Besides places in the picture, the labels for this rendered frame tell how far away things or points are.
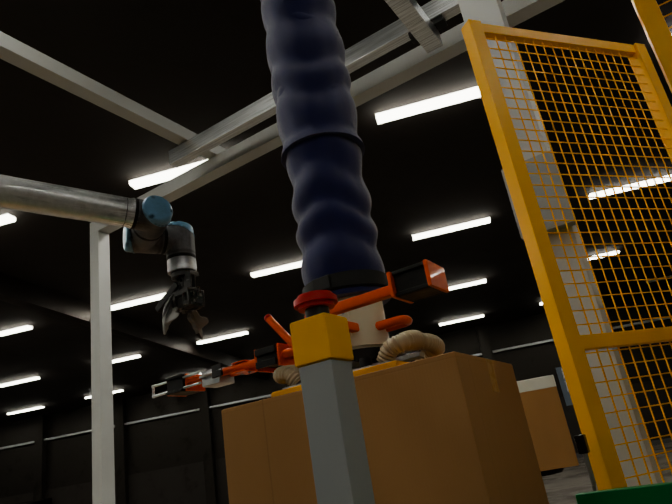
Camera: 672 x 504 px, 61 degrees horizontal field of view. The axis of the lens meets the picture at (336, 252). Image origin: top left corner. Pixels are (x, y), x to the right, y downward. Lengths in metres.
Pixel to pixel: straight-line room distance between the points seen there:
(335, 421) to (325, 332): 0.13
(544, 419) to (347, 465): 2.10
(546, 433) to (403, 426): 1.76
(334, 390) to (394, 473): 0.38
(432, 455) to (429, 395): 0.11
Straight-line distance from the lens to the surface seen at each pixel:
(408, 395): 1.16
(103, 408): 5.16
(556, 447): 2.88
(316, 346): 0.86
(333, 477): 0.85
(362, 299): 1.13
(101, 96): 4.09
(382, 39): 3.71
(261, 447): 1.36
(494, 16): 2.78
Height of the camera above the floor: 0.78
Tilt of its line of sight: 20 degrees up
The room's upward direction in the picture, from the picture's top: 10 degrees counter-clockwise
